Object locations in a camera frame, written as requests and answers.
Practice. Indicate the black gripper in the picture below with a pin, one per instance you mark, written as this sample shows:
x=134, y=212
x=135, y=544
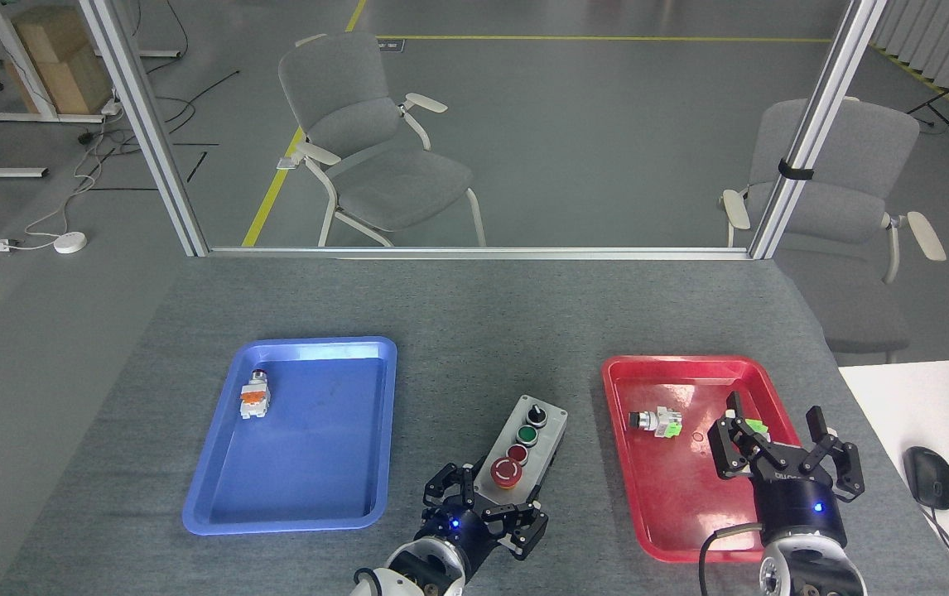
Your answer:
x=466, y=534
x=802, y=505

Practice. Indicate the grey control box with buttons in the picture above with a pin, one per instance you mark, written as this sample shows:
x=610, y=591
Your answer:
x=545, y=434

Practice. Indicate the brown cardboard box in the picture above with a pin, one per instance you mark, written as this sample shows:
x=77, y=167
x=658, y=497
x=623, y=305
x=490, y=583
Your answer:
x=60, y=62

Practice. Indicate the small green contact block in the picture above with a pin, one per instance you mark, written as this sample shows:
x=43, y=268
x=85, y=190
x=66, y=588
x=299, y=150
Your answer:
x=758, y=427

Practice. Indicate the red plastic tray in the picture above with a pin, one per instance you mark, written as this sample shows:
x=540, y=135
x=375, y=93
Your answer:
x=665, y=497

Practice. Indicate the black computer mouse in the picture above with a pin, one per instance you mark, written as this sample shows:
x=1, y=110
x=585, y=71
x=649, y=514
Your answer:
x=929, y=478

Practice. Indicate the white side table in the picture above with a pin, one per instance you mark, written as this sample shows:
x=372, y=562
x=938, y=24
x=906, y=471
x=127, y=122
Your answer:
x=922, y=406

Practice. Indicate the blue plastic tray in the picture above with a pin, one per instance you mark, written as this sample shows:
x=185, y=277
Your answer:
x=309, y=447

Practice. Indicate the silver aluminium crossbar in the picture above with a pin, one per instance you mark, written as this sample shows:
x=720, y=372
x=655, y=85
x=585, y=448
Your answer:
x=474, y=252

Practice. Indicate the grey chair with white armrests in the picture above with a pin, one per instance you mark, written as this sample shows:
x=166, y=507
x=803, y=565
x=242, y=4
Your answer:
x=375, y=132
x=855, y=182

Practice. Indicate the white slatted partition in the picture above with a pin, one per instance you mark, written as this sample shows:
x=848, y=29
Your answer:
x=946, y=41

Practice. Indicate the white round floor device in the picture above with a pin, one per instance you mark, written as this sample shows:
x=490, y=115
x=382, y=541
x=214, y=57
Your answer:
x=70, y=242

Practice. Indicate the green black-headed switch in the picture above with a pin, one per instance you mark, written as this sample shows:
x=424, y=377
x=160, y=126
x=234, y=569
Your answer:
x=658, y=423

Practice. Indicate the orange push button switch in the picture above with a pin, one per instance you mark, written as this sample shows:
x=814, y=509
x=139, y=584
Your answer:
x=255, y=401

